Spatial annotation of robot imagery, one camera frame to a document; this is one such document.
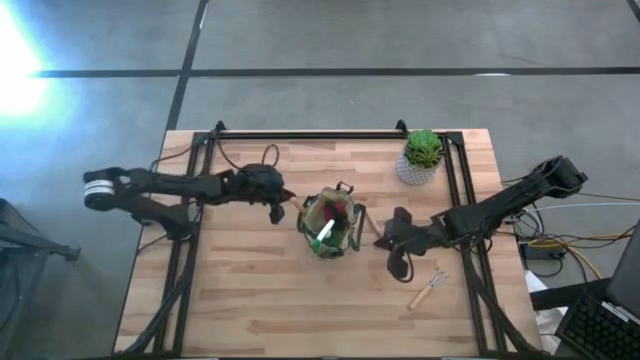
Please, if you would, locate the succulent in white patterned pot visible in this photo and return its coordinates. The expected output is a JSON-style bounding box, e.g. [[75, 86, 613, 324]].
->
[[395, 128, 445, 187]]

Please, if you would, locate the yellow cable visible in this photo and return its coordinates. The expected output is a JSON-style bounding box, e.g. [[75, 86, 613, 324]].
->
[[528, 233, 635, 280]]

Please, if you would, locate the black laptop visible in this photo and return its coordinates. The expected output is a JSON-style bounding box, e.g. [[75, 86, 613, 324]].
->
[[554, 219, 640, 360]]

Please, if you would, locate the black metal stand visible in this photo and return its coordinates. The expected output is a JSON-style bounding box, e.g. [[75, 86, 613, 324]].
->
[[0, 197, 82, 360]]

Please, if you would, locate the black metal table frame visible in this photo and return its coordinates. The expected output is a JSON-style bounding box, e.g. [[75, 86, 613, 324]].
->
[[115, 128, 546, 357]]

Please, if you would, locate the white paper bag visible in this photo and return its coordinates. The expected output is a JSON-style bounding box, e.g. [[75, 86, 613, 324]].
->
[[523, 269, 569, 355]]

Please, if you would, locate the green spray bottle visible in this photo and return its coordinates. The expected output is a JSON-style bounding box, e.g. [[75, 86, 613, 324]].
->
[[310, 218, 337, 254]]

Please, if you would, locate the red gardening glove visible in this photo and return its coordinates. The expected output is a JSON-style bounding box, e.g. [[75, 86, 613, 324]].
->
[[322, 199, 351, 226]]

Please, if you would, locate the white cable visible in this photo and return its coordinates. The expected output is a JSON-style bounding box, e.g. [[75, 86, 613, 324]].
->
[[514, 201, 640, 216]]

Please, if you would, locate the black power strip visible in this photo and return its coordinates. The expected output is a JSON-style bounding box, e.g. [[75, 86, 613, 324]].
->
[[519, 242, 567, 261]]

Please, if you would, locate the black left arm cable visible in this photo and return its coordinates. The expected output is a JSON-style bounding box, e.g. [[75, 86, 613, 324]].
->
[[214, 139, 281, 174]]

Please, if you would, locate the cream canvas green-trimmed gardening bag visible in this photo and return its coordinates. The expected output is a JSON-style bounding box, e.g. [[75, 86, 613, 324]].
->
[[296, 180, 368, 260]]

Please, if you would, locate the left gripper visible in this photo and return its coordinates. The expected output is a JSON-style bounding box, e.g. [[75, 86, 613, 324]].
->
[[234, 163, 297, 225]]

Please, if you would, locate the wooden-handled hand fork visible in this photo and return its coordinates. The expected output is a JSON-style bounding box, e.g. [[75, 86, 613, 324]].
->
[[407, 267, 449, 311]]

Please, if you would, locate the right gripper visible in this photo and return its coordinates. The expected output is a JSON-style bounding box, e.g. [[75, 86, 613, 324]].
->
[[373, 205, 449, 283]]

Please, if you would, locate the black side desk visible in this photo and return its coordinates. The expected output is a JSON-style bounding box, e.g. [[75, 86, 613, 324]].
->
[[528, 277, 614, 312]]

